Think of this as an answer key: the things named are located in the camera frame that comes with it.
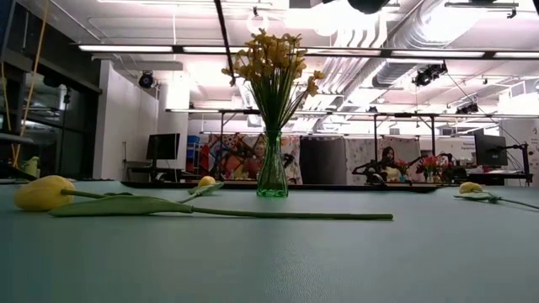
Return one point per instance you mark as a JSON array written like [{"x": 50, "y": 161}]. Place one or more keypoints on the yellow artificial tulip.
[
  {"x": 470, "y": 187},
  {"x": 44, "y": 193},
  {"x": 206, "y": 181}
]

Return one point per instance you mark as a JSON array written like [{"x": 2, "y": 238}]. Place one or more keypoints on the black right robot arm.
[{"x": 368, "y": 5}]

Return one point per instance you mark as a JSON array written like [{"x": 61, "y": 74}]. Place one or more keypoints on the neighbour station black robot arm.
[
  {"x": 368, "y": 170},
  {"x": 448, "y": 168}
]

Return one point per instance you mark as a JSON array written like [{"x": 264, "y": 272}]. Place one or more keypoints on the green glass vase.
[{"x": 272, "y": 181}]

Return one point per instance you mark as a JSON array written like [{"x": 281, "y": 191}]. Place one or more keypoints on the colourful patchwork cloth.
[{"x": 227, "y": 153}]

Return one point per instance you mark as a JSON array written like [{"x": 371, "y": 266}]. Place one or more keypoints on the black partition panel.
[{"x": 322, "y": 160}]

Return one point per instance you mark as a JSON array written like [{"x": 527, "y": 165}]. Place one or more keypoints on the white floral cloth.
[{"x": 360, "y": 151}]

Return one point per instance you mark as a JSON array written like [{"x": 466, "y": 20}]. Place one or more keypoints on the black computer monitor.
[
  {"x": 490, "y": 150},
  {"x": 163, "y": 147}
]

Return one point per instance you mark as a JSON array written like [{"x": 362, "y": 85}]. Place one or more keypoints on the person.
[{"x": 387, "y": 155}]

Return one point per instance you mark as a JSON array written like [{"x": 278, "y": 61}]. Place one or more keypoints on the black ceiling spotlight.
[
  {"x": 146, "y": 80},
  {"x": 425, "y": 76}
]

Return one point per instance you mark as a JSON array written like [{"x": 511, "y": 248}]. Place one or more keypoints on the neighbour station red bouquet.
[{"x": 429, "y": 162}]

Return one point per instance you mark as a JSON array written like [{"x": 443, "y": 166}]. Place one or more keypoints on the LED light bar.
[{"x": 126, "y": 49}]

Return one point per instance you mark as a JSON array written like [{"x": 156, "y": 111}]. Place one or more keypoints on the teal table mat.
[{"x": 421, "y": 269}]

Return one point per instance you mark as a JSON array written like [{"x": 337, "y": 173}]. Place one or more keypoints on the pale green bottle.
[{"x": 31, "y": 166}]

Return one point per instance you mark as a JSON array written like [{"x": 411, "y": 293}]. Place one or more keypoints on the yellow stick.
[{"x": 29, "y": 97}]

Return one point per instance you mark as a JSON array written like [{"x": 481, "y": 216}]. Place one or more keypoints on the neighbour station black frame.
[
  {"x": 222, "y": 143},
  {"x": 403, "y": 114}
]

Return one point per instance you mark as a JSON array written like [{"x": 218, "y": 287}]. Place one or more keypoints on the silver ventilation duct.
[{"x": 396, "y": 73}]

